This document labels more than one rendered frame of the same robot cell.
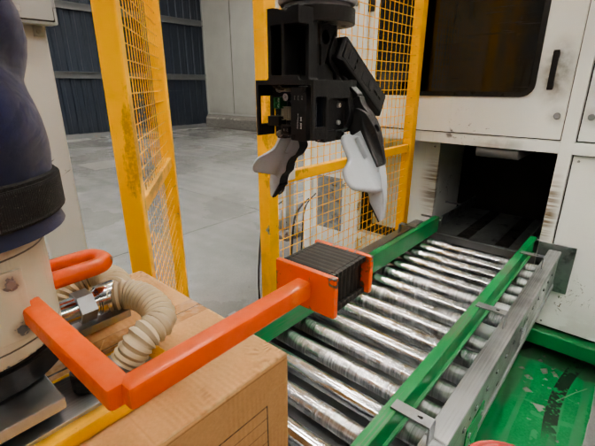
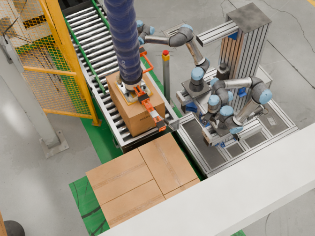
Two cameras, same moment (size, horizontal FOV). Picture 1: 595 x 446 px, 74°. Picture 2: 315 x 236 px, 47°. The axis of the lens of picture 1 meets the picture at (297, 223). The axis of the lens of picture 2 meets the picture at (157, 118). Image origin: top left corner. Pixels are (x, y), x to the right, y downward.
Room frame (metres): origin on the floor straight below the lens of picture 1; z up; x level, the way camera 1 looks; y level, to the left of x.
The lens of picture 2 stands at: (-0.80, 2.29, 3.99)
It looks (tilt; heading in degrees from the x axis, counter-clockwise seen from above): 59 degrees down; 295
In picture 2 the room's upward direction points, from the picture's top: 4 degrees counter-clockwise
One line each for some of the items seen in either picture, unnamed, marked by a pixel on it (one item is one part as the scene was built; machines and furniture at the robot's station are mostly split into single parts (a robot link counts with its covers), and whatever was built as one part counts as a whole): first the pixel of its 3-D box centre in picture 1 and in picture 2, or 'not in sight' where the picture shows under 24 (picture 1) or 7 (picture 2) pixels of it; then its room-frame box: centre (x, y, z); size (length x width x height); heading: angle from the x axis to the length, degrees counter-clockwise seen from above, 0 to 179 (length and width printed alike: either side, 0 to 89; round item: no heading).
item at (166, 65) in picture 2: not in sight; (166, 82); (0.20, -0.15, 0.50); 0.07 x 0.07 x 1.00; 49
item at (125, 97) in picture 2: not in sight; (124, 91); (0.43, 0.43, 0.97); 0.34 x 0.10 x 0.05; 140
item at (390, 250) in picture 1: (346, 270); (77, 48); (1.42, -0.20, 0.60); 1.60 x 0.10 x 0.09; 139
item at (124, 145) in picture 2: not in sight; (150, 133); (0.10, 0.60, 0.58); 0.70 x 0.03 x 0.06; 49
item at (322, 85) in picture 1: (312, 78); not in sight; (0.41, -0.01, 1.31); 0.09 x 0.08 x 0.12; 140
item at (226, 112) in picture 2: not in sight; (226, 114); (-0.64, 0.49, 1.20); 0.13 x 0.12 x 0.14; 135
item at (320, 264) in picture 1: (324, 275); (141, 51); (0.43, -0.03, 1.08); 0.09 x 0.08 x 0.05; 50
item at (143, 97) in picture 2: not in sight; (143, 98); (0.18, 0.52, 1.08); 0.10 x 0.08 x 0.06; 50
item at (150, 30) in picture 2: not in sight; (147, 30); (0.32, 0.01, 1.46); 0.11 x 0.11 x 0.08; 85
